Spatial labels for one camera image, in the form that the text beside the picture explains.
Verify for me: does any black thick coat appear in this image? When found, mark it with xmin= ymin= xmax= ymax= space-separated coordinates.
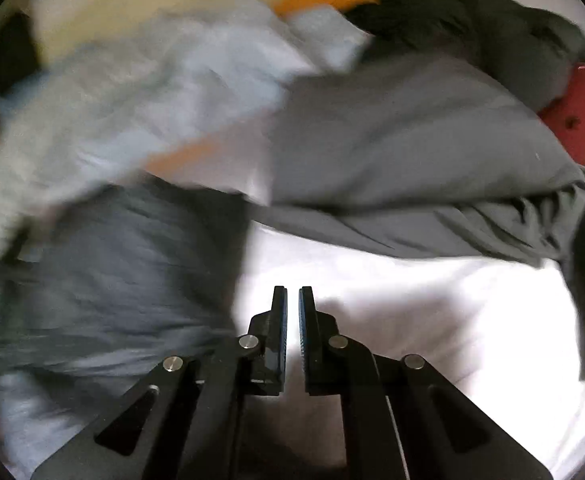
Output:
xmin=347 ymin=0 xmax=585 ymax=111

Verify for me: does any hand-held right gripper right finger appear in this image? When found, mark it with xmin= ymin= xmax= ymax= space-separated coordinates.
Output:
xmin=299 ymin=286 xmax=556 ymax=480

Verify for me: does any grey folded garment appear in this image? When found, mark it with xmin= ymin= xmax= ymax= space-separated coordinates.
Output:
xmin=252 ymin=55 xmax=585 ymax=268

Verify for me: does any black puffer jacket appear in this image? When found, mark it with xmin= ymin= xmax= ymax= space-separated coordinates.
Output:
xmin=0 ymin=172 xmax=253 ymax=378

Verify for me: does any red tablet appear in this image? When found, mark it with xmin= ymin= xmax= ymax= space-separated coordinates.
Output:
xmin=537 ymin=62 xmax=585 ymax=168

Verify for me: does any black hanging garment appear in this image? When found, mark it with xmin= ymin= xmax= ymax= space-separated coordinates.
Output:
xmin=0 ymin=10 xmax=43 ymax=96

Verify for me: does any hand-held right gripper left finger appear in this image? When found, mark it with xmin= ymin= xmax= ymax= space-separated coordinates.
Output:
xmin=30 ymin=286 xmax=288 ymax=480

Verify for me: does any light blue quilt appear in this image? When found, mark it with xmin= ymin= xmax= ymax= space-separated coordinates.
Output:
xmin=0 ymin=0 xmax=373 ymax=276

